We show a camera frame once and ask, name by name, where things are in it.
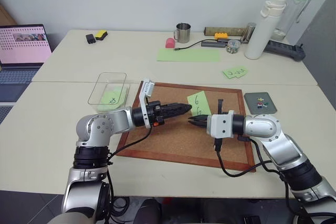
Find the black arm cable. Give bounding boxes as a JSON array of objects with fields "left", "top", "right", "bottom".
[
  {"left": 214, "top": 134, "right": 300, "bottom": 218},
  {"left": 104, "top": 126, "right": 155, "bottom": 221}
]

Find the green note marked 66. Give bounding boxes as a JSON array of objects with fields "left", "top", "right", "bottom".
[{"left": 186, "top": 90, "right": 211, "bottom": 117}]

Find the white insulated bottle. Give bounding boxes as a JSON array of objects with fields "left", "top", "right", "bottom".
[{"left": 244, "top": 0, "right": 288, "bottom": 60}]

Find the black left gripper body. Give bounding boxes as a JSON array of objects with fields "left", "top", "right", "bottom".
[{"left": 145, "top": 100, "right": 169, "bottom": 129}]

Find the clear bottle with green lid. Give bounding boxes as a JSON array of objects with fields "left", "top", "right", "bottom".
[{"left": 272, "top": 0, "right": 317, "bottom": 41}]

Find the yellow black sponge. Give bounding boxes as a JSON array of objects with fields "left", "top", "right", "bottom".
[{"left": 94, "top": 29, "right": 109, "bottom": 41}]

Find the dark rounded shape under table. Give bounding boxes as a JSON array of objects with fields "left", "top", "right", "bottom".
[{"left": 130, "top": 197, "right": 164, "bottom": 224}]

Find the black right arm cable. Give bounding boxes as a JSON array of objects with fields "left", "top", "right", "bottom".
[{"left": 214, "top": 134, "right": 300, "bottom": 218}]

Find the grey square tray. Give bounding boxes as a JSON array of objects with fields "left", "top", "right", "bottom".
[{"left": 243, "top": 92, "right": 279, "bottom": 115}]

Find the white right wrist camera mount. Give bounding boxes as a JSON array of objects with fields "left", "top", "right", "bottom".
[{"left": 206, "top": 99, "right": 235, "bottom": 139}]

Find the black power strip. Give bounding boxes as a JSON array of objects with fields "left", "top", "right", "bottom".
[{"left": 263, "top": 39, "right": 307, "bottom": 62}]

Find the green note with black scribble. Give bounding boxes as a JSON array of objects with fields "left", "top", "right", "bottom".
[{"left": 96, "top": 84, "right": 131, "bottom": 112}]

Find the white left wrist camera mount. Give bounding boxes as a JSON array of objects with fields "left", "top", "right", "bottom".
[{"left": 138, "top": 78, "right": 156, "bottom": 130}]

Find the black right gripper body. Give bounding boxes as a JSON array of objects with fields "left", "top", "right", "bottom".
[{"left": 198, "top": 114, "right": 209, "bottom": 130}]

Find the black usb cable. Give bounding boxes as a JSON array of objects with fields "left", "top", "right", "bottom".
[{"left": 174, "top": 40, "right": 203, "bottom": 51}]

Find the clear plastic box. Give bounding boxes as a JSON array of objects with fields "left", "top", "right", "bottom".
[{"left": 87, "top": 72, "right": 131, "bottom": 113}]

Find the long green paper strip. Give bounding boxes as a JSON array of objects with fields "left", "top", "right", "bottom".
[{"left": 156, "top": 48, "right": 221, "bottom": 63}]

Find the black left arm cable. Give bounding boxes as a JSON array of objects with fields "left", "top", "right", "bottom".
[{"left": 104, "top": 126, "right": 155, "bottom": 221}]

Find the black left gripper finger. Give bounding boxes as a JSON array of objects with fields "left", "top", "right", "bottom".
[
  {"left": 165, "top": 108, "right": 193, "bottom": 120},
  {"left": 164, "top": 102, "right": 193, "bottom": 112}
]

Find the grey usb hub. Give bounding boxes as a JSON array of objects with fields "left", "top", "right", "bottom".
[{"left": 201, "top": 40, "right": 228, "bottom": 49}]

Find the open laptop with pink screen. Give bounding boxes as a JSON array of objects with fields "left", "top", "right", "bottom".
[{"left": 0, "top": 24, "right": 54, "bottom": 103}]

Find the green note with cut edge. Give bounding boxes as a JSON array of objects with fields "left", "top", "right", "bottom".
[{"left": 222, "top": 66, "right": 249, "bottom": 80}]

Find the wood framed cork board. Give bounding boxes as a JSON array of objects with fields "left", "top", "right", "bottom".
[{"left": 115, "top": 81, "right": 257, "bottom": 173}]

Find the clear jar of pushpins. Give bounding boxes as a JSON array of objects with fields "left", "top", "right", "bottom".
[{"left": 226, "top": 39, "right": 241, "bottom": 55}]

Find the steel mug with handle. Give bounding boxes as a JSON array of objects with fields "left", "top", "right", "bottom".
[{"left": 173, "top": 22, "right": 192, "bottom": 44}]

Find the brown wooden furniture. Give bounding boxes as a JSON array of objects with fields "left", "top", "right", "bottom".
[{"left": 0, "top": 3, "right": 18, "bottom": 27}]

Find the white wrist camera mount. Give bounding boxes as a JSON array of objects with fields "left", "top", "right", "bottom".
[
  {"left": 138, "top": 78, "right": 156, "bottom": 130},
  {"left": 206, "top": 99, "right": 235, "bottom": 139}
]

